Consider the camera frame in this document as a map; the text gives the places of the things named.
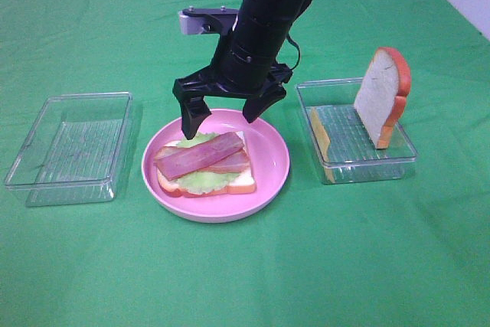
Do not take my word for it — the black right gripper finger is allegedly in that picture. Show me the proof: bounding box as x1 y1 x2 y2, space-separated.
242 87 286 123
180 96 211 139

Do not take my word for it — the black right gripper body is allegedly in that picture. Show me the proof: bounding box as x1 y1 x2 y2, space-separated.
172 62 292 107

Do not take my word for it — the bacon strip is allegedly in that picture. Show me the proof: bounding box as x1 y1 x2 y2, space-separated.
153 146 250 174
155 132 244 180

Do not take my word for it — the green lettuce leaf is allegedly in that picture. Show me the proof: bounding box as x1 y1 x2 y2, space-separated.
158 132 240 195

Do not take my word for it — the bread slice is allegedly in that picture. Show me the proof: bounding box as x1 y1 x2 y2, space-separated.
354 47 411 149
153 131 256 198

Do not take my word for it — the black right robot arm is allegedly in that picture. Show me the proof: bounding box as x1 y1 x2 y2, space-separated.
172 0 312 139

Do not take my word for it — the pink round plate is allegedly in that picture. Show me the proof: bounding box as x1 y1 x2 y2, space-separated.
141 109 290 223

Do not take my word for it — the yellow cheese slice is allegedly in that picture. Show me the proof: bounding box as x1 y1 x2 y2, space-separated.
310 107 335 184

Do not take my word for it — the clear right plastic tray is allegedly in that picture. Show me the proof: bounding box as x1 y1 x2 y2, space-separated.
296 77 417 185

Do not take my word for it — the clear plastic tray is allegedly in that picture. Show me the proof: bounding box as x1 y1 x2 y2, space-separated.
296 77 417 185
4 92 132 207

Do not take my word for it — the clear left plastic tray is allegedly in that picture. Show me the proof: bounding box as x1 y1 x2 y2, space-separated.
4 92 132 207

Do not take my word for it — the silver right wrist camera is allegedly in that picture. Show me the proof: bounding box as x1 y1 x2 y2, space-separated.
178 6 239 35

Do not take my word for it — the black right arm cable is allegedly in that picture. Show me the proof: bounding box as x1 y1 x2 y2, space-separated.
285 34 302 74

